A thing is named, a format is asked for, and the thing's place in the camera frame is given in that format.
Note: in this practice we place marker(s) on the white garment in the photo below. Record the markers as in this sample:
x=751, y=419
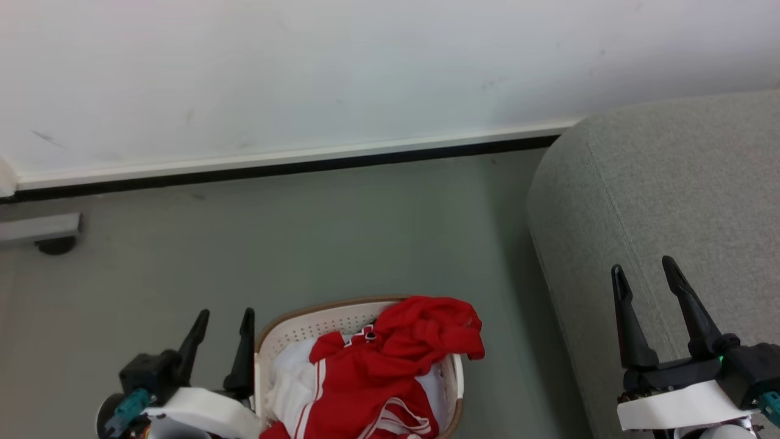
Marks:
x=291, y=381

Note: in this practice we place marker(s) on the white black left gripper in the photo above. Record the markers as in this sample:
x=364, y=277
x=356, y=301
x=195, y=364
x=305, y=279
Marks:
x=201, y=410

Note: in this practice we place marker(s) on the white perforated laundry basket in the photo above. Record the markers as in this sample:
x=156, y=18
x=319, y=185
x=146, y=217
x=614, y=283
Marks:
x=317, y=323

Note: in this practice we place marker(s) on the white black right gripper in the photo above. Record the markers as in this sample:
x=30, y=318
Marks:
x=701, y=390

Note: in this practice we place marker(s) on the white black skirting board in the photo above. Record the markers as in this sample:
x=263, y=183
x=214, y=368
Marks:
x=286, y=160

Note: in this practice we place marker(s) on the grey metal furniture leg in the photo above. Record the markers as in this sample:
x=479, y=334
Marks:
x=38, y=230

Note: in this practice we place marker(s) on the grey fabric sofa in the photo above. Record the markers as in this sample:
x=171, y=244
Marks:
x=658, y=213

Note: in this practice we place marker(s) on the red white-striped sports garment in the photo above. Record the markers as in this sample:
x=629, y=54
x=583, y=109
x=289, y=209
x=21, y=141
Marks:
x=390, y=360

